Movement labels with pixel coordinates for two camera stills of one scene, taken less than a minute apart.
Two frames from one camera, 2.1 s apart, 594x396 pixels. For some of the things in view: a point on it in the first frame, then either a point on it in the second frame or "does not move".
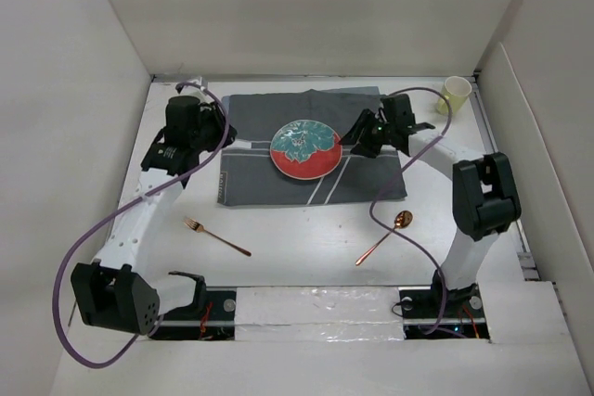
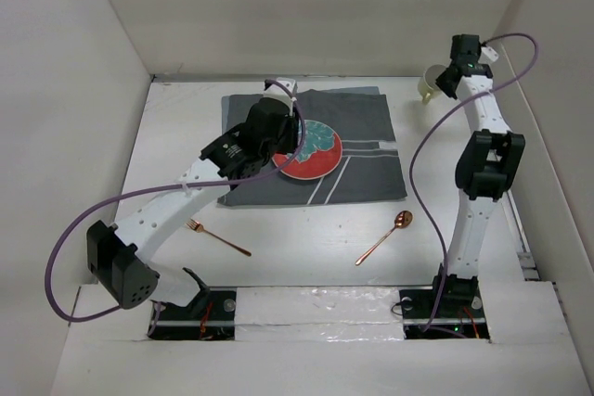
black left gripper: x=210 y=112 → x=289 y=144
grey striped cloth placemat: x=250 y=178 does not move
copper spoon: x=403 y=220 does not move
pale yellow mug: x=456 y=89 → x=427 y=85
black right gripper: x=353 y=136 → x=445 y=85
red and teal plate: x=305 y=149 does not move
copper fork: x=198 y=226 does not move
